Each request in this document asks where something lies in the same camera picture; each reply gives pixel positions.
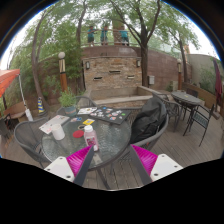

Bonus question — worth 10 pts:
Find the orange canopy with white pole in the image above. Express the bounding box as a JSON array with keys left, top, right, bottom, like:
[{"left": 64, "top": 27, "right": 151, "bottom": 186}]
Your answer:
[{"left": 0, "top": 68, "right": 34, "bottom": 122}]

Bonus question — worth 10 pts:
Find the white sticker sheet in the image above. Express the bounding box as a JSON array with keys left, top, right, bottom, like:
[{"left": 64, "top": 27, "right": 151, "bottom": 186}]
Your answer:
[{"left": 77, "top": 106, "right": 98, "bottom": 116}]

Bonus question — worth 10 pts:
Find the pink juice bottle white cap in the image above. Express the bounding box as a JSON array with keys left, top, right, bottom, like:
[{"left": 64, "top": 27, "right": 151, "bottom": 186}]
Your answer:
[{"left": 83, "top": 124, "right": 100, "bottom": 153}]

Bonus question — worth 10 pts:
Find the round dark patio table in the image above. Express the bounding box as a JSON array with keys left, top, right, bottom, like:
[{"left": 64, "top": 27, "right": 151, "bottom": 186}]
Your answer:
[{"left": 170, "top": 90, "right": 204, "bottom": 118}]

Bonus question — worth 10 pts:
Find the black laptop with stickers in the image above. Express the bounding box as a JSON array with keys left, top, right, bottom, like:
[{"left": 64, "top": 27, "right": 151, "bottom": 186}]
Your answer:
[{"left": 89, "top": 105, "right": 132, "bottom": 126}]

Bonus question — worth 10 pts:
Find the tree beside stone wall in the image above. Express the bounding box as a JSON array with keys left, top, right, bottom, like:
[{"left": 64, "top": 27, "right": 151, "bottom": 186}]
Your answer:
[{"left": 109, "top": 0, "right": 201, "bottom": 88}]

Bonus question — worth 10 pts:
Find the silver laptop with stickers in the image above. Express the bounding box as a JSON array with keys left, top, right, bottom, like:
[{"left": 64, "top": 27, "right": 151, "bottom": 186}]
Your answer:
[{"left": 38, "top": 114, "right": 71, "bottom": 135}]

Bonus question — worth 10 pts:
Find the white ceramic cup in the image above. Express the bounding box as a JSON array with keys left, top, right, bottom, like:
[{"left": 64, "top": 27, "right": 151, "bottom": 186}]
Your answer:
[{"left": 50, "top": 123, "right": 66, "bottom": 141}]

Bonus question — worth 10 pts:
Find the leaning tree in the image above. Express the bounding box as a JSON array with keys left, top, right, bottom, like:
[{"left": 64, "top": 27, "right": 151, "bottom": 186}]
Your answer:
[{"left": 9, "top": 6, "right": 81, "bottom": 113}]

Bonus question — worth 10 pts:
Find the blue yellow striped cone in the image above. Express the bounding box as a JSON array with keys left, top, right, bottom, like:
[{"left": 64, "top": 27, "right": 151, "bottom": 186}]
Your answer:
[{"left": 36, "top": 96, "right": 46, "bottom": 114}]

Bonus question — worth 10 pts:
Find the green plant in teal pot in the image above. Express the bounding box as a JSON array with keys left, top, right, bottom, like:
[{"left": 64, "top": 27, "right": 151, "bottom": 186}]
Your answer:
[{"left": 58, "top": 88, "right": 79, "bottom": 117}]

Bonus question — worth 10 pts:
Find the wooden bench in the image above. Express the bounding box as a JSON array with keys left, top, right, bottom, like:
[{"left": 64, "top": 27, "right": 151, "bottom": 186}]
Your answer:
[{"left": 3, "top": 101, "right": 28, "bottom": 121}]

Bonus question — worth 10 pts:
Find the yellow card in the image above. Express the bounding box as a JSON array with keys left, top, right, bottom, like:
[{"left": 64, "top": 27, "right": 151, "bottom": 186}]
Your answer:
[{"left": 82, "top": 118, "right": 96, "bottom": 126}]

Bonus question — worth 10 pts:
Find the black metal chair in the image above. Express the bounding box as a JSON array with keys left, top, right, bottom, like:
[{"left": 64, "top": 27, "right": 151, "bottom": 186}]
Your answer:
[{"left": 182, "top": 103, "right": 216, "bottom": 147}]

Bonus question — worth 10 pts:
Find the wooden lamp post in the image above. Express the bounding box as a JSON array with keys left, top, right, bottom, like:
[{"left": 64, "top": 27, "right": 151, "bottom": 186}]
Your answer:
[{"left": 176, "top": 58, "right": 183, "bottom": 91}]

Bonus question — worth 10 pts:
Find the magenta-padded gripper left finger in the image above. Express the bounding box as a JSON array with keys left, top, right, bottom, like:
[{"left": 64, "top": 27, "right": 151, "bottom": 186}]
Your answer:
[{"left": 44, "top": 145, "right": 95, "bottom": 187}]

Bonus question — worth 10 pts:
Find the flat round red coaster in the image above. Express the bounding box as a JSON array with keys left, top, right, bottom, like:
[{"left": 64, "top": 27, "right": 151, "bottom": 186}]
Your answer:
[{"left": 72, "top": 129, "right": 85, "bottom": 139}]

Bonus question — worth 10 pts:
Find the grey metal chair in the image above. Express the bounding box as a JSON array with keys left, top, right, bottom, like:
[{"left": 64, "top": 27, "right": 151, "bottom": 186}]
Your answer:
[{"left": 156, "top": 93, "right": 183, "bottom": 131}]

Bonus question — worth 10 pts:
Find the striped lamp post white globe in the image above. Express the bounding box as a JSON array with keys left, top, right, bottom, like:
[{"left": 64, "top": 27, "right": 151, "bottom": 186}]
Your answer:
[{"left": 57, "top": 51, "right": 69, "bottom": 93}]

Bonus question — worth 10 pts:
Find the person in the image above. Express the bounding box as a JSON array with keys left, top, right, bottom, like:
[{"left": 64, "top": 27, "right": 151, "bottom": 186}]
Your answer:
[
  {"left": 100, "top": 24, "right": 110, "bottom": 46},
  {"left": 87, "top": 25, "right": 97, "bottom": 46},
  {"left": 119, "top": 28, "right": 130, "bottom": 46}
]

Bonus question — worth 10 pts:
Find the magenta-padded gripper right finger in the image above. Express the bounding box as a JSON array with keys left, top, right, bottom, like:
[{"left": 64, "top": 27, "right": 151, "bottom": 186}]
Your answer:
[{"left": 129, "top": 144, "right": 184, "bottom": 186}]

